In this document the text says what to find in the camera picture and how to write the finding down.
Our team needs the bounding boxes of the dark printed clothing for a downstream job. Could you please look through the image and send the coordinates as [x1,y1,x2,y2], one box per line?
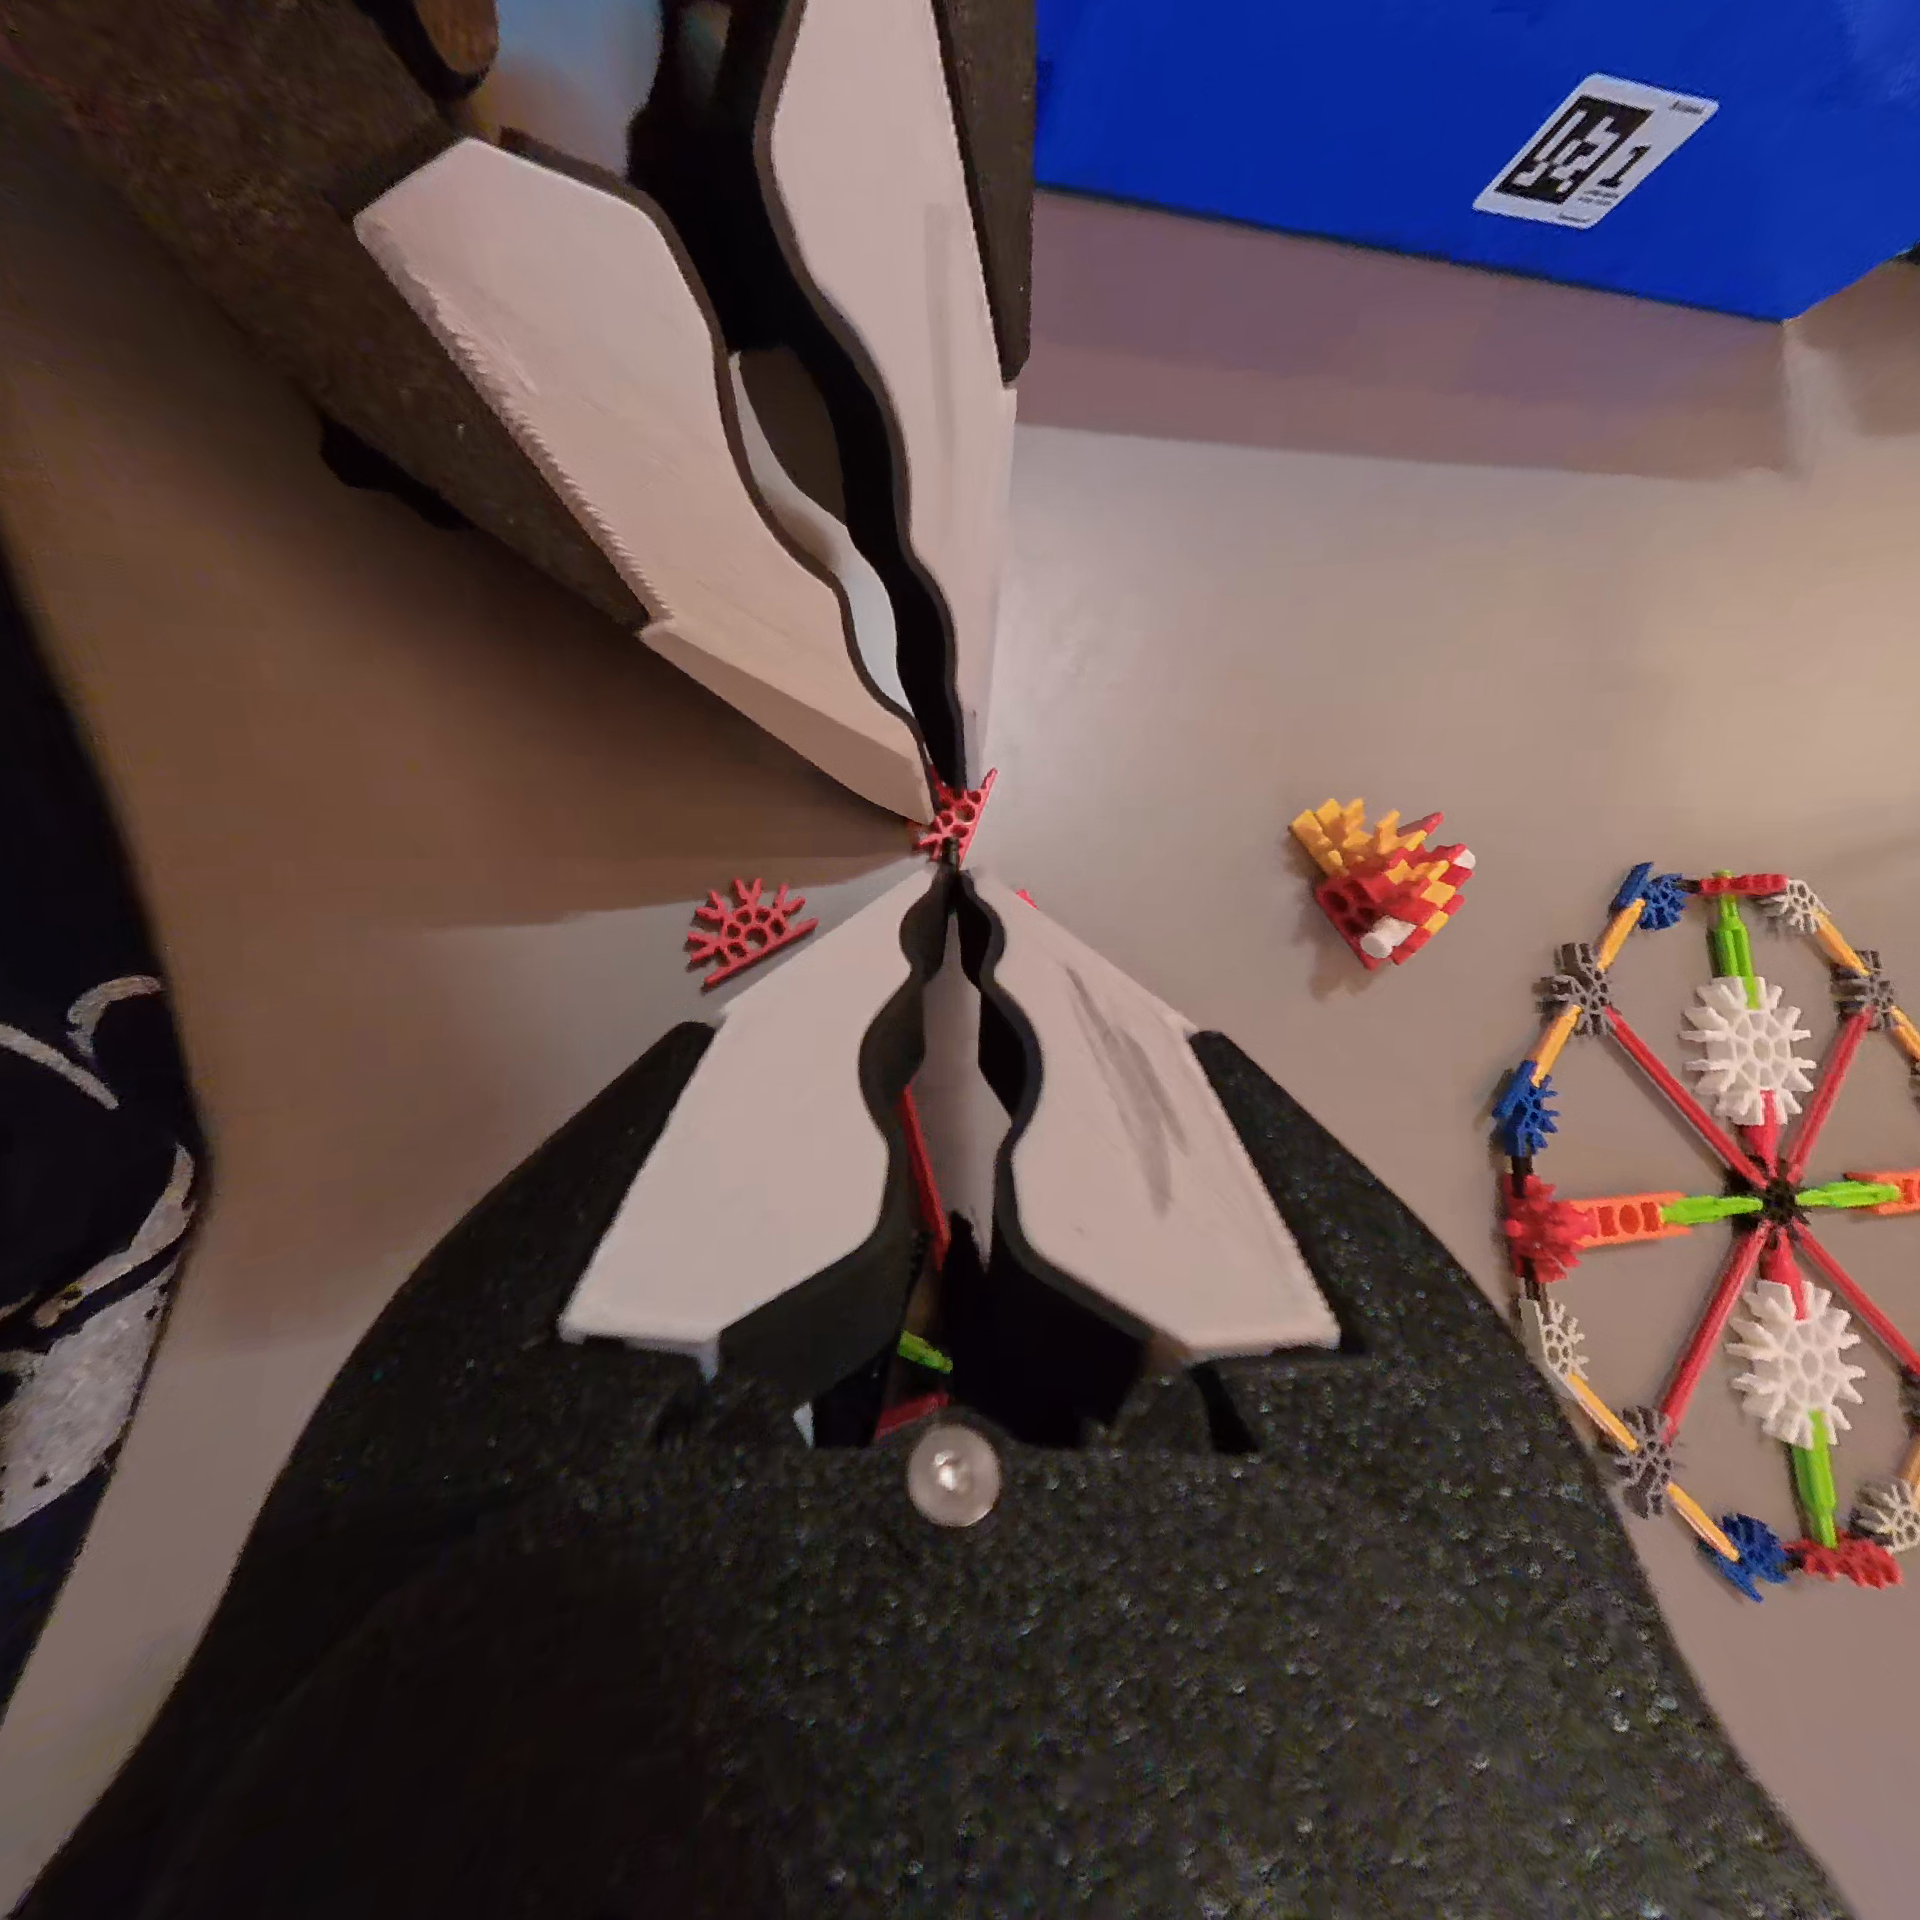
[0,524,213,1712]

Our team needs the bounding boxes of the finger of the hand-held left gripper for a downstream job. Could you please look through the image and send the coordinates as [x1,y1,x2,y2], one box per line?
[355,132,941,823]
[754,0,1022,798]

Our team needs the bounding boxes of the white printed tag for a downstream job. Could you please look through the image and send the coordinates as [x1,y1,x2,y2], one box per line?
[1472,72,1722,230]

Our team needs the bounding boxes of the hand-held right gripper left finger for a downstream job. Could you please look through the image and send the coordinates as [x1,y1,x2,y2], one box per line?
[558,865,963,1373]

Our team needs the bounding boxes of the blue box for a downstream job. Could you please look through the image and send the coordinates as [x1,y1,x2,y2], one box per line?
[1033,0,1920,322]

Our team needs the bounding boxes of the red half-round toy connector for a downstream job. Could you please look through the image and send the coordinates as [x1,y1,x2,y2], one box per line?
[684,875,823,990]
[914,768,1000,864]

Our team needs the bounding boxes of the colourful construction toy wheel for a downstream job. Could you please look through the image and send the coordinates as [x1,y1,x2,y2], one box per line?
[1493,862,1920,1603]

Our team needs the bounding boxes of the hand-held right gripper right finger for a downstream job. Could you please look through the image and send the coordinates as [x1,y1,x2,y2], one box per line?
[955,869,1345,1367]

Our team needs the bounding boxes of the red yellow connector stack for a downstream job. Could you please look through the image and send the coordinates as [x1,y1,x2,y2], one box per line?
[1286,798,1481,970]

